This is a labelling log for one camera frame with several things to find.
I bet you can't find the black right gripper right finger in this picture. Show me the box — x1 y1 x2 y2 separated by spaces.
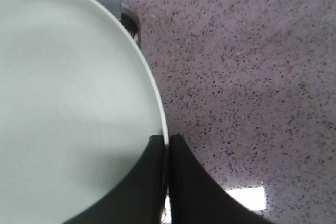
169 135 270 224

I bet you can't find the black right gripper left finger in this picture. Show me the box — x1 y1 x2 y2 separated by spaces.
66 135 167 223

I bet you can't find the light green round plate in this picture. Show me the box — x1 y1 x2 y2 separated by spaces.
1 0 167 223

